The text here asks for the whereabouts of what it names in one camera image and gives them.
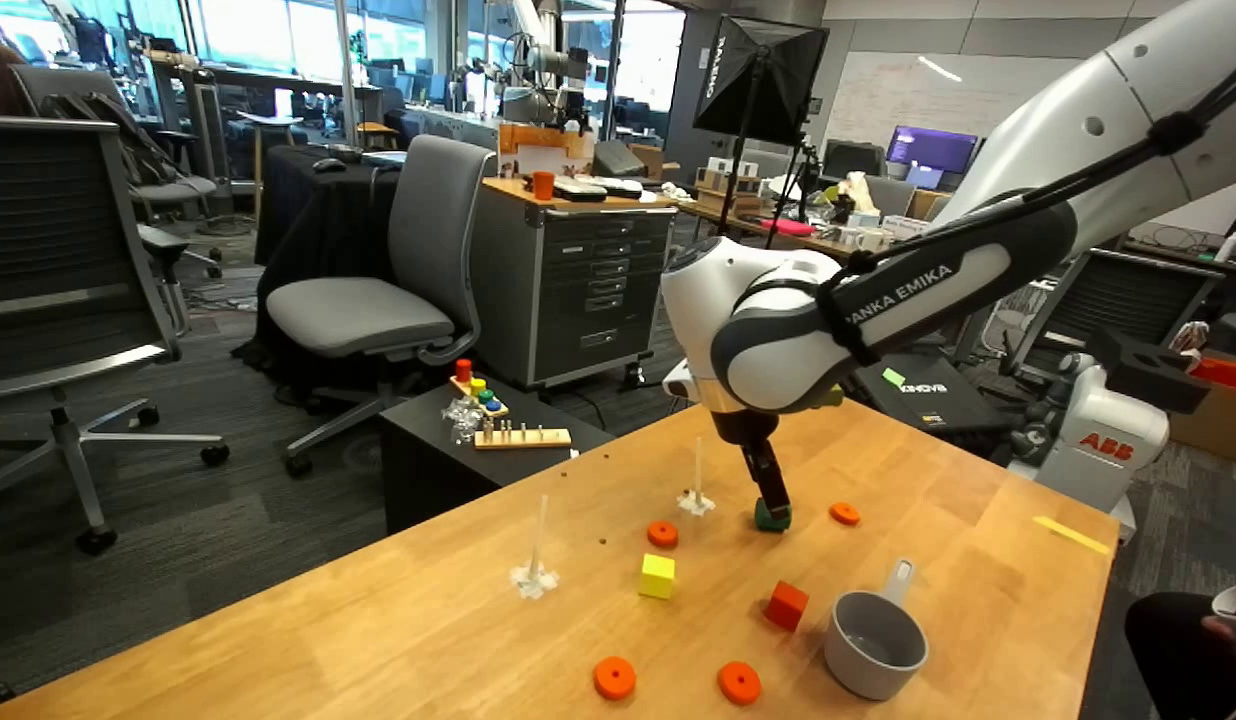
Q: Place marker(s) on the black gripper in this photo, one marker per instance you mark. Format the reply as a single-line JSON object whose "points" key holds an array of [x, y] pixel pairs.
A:
{"points": [[744, 424]]}

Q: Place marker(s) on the red wooden block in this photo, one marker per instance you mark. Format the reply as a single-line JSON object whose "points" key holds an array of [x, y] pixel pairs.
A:
{"points": [[786, 607]]}

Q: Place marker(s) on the yellow wooden block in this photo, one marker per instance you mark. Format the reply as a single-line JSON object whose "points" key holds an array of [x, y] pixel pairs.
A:
{"points": [[658, 577]]}

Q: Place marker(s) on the white ABB robot base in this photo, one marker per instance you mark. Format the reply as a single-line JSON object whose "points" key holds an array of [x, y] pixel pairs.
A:
{"points": [[1101, 444]]}

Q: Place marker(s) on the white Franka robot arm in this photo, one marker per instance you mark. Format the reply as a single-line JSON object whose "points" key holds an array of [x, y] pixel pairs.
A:
{"points": [[779, 327]]}

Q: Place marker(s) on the small orange cup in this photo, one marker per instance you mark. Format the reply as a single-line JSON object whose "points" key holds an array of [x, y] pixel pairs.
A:
{"points": [[541, 186]]}

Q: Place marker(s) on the white peg on tape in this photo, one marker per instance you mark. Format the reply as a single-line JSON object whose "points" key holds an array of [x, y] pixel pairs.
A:
{"points": [[699, 506], [533, 582]]}

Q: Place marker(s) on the orange wooden disc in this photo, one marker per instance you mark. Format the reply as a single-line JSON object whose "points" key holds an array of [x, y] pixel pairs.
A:
{"points": [[662, 532], [737, 684], [844, 512], [614, 678]]}

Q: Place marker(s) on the black case with green label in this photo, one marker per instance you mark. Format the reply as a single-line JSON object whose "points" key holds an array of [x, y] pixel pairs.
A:
{"points": [[942, 402]]}

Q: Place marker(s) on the wooden office desk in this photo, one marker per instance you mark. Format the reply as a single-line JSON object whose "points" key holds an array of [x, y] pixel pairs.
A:
{"points": [[737, 212]]}

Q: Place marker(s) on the grey drawer cabinet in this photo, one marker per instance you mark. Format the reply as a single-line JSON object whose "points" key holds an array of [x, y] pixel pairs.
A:
{"points": [[579, 287]]}

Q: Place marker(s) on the colourful stacking toy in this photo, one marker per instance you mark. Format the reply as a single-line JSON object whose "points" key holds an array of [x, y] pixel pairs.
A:
{"points": [[480, 395]]}

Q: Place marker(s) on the yellow tape strip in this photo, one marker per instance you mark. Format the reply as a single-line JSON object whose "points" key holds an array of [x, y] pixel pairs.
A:
{"points": [[1071, 532]]}

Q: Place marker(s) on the clear plastic bag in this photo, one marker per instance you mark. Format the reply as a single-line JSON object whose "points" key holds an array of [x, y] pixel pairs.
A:
{"points": [[464, 417]]}

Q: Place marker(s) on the black light stand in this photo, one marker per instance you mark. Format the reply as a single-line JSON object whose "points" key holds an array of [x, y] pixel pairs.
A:
{"points": [[732, 175]]}

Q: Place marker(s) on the black low side table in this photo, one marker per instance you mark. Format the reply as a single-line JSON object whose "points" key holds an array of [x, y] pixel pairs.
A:
{"points": [[421, 467]]}

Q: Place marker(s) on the purple screen monitor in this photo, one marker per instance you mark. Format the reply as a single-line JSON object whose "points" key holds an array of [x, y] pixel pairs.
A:
{"points": [[934, 146]]}

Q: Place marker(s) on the black softbox light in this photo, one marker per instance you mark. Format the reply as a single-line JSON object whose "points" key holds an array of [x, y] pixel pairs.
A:
{"points": [[769, 85]]}

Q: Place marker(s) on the orange and white box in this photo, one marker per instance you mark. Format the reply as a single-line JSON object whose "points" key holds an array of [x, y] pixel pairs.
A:
{"points": [[538, 140]]}

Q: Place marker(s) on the grey padded office chair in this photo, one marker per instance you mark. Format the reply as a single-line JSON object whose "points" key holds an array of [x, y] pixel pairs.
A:
{"points": [[363, 312]]}

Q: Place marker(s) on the brown cardboard box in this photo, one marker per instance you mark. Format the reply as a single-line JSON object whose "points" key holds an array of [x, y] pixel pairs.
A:
{"points": [[1221, 424]]}

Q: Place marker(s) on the black swivel chair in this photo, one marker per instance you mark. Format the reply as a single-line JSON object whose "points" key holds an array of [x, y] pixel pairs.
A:
{"points": [[1198, 662]]}

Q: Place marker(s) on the black draped table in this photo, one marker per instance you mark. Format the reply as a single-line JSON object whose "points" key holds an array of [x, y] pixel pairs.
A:
{"points": [[316, 212]]}

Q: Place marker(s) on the black mesh office chair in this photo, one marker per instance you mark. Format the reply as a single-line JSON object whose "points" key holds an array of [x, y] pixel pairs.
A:
{"points": [[59, 226]]}

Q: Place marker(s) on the grey mesh office chair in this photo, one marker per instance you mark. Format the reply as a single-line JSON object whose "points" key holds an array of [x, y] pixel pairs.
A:
{"points": [[98, 120]]}

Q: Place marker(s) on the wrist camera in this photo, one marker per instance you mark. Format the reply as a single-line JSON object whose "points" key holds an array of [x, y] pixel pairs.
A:
{"points": [[677, 381]]}

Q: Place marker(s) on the white wall whiteboard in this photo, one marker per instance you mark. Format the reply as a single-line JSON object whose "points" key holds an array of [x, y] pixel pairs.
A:
{"points": [[897, 94]]}

